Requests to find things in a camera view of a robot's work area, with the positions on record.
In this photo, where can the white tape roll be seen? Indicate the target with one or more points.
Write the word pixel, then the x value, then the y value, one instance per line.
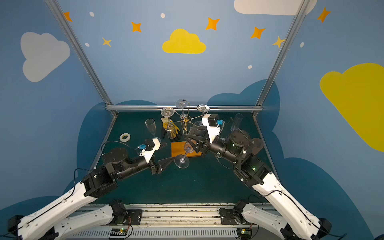
pixel 125 137

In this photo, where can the clear flute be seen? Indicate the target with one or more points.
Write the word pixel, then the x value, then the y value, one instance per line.
pixel 184 105
pixel 182 161
pixel 204 109
pixel 151 127
pixel 237 122
pixel 168 125

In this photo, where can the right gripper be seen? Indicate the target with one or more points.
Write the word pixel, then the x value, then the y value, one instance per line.
pixel 205 145

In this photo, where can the gold wire glass rack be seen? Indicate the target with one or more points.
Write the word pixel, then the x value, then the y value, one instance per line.
pixel 178 124

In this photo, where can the frosted brown plastic cup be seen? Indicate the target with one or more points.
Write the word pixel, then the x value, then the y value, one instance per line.
pixel 257 146

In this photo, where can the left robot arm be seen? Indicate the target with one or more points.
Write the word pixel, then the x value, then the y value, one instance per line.
pixel 55 222

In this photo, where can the aluminium frame back bar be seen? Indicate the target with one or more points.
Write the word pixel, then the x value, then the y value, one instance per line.
pixel 156 108

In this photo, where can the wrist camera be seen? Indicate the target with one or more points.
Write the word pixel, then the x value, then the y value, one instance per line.
pixel 146 150
pixel 213 125

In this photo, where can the orange wooden rack base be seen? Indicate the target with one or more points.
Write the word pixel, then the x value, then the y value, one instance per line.
pixel 178 148

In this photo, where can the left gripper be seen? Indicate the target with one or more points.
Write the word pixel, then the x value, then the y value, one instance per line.
pixel 154 168

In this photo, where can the yellow black rubber glove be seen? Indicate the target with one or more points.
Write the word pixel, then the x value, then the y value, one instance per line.
pixel 178 136

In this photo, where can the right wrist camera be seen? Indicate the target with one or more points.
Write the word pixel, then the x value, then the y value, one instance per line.
pixel 213 125

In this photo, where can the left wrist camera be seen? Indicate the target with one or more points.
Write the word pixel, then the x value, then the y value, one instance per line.
pixel 146 150

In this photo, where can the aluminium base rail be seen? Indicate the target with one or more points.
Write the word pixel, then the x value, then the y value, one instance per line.
pixel 190 221

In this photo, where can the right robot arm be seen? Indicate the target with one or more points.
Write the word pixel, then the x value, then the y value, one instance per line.
pixel 293 221

